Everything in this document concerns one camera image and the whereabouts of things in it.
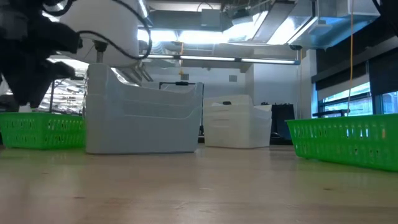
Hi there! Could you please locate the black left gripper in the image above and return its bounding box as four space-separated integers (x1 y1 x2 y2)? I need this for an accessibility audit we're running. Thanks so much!
0 14 83 108

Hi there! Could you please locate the yellow hanging cable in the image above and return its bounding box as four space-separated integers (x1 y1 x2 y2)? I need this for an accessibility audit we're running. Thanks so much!
346 0 356 114

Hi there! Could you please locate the grey plastic basket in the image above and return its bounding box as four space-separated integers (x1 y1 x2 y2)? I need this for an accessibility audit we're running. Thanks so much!
85 99 203 156
86 90 203 122
86 63 205 108

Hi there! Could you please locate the green plastic basket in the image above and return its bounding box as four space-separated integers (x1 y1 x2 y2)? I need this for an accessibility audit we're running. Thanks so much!
0 111 86 150
285 113 398 172

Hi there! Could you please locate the black metal stand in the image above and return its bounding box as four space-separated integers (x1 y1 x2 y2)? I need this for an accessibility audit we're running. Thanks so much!
158 80 205 136

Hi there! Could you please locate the black panel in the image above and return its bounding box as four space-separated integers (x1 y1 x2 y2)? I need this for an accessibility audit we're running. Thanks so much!
271 103 295 146

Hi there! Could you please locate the long ceiling light fixture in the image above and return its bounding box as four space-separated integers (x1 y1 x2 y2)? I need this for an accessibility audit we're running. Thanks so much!
139 54 301 65

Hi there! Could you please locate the window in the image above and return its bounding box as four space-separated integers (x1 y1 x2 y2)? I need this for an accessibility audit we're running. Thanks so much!
317 82 398 118

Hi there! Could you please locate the silver ceiling duct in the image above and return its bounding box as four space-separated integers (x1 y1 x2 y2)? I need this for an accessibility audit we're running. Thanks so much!
223 0 382 50

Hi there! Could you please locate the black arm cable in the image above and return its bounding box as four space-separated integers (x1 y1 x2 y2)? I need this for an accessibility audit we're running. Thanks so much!
76 0 153 60

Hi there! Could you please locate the background shelf rack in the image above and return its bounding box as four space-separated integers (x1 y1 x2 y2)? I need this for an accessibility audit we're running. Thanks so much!
37 58 86 114

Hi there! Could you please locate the white plastic basket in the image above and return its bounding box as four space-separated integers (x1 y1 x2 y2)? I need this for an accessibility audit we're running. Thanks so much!
203 104 273 125
203 94 273 114
203 108 273 149

